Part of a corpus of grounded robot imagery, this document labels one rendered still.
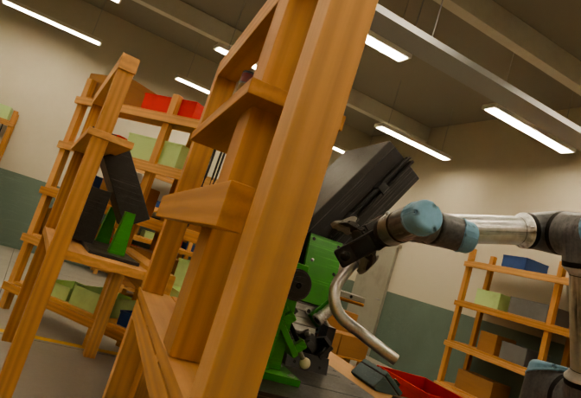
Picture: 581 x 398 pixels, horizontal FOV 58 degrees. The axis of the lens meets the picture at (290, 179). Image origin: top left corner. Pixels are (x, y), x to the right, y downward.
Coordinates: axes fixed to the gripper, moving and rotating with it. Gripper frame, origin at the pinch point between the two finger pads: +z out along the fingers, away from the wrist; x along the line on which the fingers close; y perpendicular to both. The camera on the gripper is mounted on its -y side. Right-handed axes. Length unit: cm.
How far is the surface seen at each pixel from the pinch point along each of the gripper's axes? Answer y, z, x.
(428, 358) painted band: 392, 625, -284
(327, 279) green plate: 2.5, 21.7, -7.0
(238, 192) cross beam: -32, -33, 23
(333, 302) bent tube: -11.0, -1.8, -9.6
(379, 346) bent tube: -7.5, -5.2, -24.3
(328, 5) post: -6, -51, 43
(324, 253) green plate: 6.0, 21.7, -0.2
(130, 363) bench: -49, 110, -4
